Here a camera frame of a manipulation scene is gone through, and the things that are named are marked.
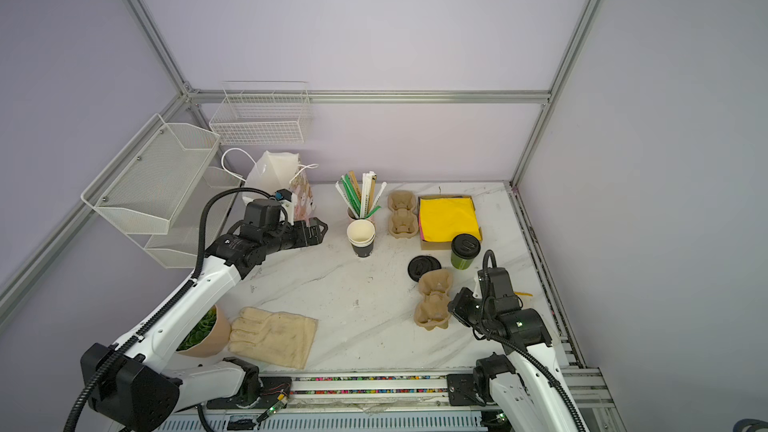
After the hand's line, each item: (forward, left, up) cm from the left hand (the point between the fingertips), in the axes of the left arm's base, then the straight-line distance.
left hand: (311, 233), depth 79 cm
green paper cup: (+2, -44, -10) cm, 45 cm away
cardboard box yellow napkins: (+21, -40, -19) cm, 49 cm away
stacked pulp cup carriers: (+19, -26, -20) cm, 38 cm away
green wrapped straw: (+20, -9, -7) cm, 23 cm away
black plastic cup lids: (+2, -31, -20) cm, 37 cm away
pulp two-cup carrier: (-15, -34, -14) cm, 39 cm away
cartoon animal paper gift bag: (+29, +18, -4) cm, 35 cm away
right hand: (-17, -35, -8) cm, 40 cm away
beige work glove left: (-21, +10, -21) cm, 32 cm away
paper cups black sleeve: (+8, -12, -12) cm, 19 cm away
